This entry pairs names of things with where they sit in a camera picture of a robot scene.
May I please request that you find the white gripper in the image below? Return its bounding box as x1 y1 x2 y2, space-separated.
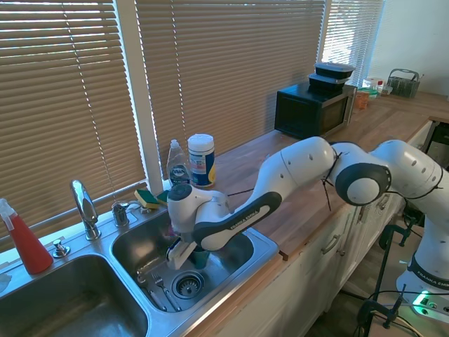
164 237 196 271

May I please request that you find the teal blue mug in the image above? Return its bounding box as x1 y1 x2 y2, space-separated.
190 245 212 270

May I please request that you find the metal sink drain strainer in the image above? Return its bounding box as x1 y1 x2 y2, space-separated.
170 270 206 300

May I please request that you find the small chrome sink knob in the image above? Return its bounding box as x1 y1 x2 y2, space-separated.
52 239 71 258

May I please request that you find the stainless steel double sink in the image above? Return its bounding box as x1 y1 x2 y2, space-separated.
0 206 281 337

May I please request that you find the metal fork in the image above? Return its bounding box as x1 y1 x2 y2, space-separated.
151 272 184 312

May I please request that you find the metal table knife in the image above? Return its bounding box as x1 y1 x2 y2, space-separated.
138 277 169 312

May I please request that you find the chrome soap dispenser pump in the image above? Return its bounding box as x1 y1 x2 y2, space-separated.
111 200 141 227

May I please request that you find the clear dish soap bottle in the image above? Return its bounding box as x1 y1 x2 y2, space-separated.
166 139 192 190

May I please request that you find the Lysol wipes canister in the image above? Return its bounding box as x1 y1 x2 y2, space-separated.
187 133 216 189

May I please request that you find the chrome faucet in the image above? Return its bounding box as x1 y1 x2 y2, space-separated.
69 179 102 241

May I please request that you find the red spray bottle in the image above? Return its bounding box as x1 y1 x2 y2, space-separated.
0 198 55 275

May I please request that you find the beige window blind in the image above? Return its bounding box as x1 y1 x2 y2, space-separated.
135 0 327 170
0 0 148 252
322 0 385 87

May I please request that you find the black microwave oven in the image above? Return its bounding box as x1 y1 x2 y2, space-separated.
274 83 358 140

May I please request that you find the black metal clamp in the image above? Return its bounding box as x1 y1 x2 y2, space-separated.
378 220 422 249
357 284 408 329

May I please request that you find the black plastic food container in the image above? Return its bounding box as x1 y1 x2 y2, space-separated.
307 72 350 94
314 62 355 79

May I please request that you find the orange plastic container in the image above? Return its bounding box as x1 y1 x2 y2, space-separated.
354 89 373 111

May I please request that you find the clear jar white lid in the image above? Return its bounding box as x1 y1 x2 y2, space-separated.
363 76 384 95

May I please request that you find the grey cutlery caddy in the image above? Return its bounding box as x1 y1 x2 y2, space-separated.
387 68 421 99

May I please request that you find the black built-in appliance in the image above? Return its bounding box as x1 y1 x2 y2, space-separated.
423 121 449 173

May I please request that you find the white window frame post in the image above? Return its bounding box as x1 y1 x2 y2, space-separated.
115 0 165 192

